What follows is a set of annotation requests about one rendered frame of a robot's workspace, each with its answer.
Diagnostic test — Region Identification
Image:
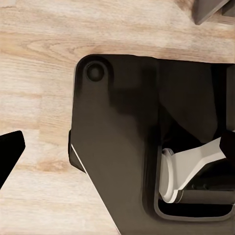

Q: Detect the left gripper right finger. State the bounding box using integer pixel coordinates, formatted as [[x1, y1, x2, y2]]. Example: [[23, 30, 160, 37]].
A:
[[219, 130, 235, 169]]

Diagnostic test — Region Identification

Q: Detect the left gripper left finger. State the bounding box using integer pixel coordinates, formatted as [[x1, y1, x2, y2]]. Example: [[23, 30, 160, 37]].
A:
[[0, 130, 25, 189]]

